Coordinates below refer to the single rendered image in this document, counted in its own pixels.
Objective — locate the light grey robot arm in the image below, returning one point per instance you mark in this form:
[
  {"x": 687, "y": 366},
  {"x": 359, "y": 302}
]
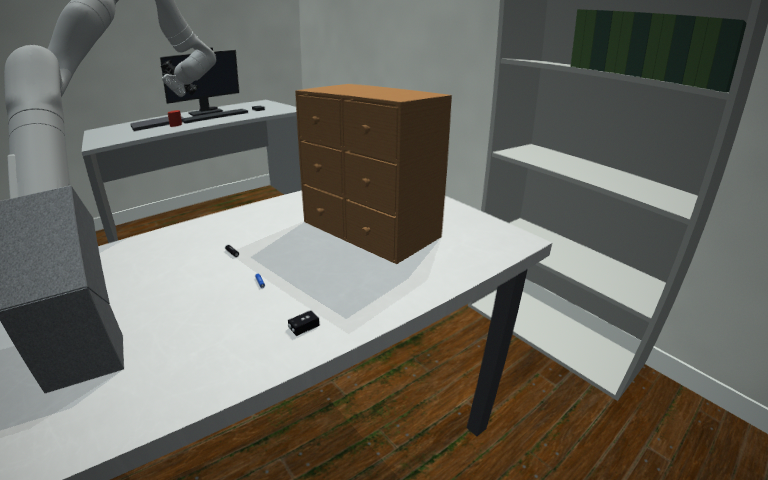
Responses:
[{"x": 37, "y": 159}]

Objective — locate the brown wooden drawer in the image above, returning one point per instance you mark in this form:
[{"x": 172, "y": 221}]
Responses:
[
  {"x": 371, "y": 228},
  {"x": 379, "y": 189},
  {"x": 320, "y": 118},
  {"x": 328, "y": 174},
  {"x": 371, "y": 127},
  {"x": 324, "y": 210}
]

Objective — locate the brown wooden chest of drawers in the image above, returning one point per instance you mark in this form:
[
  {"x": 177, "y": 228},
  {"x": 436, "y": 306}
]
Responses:
[{"x": 422, "y": 157}]

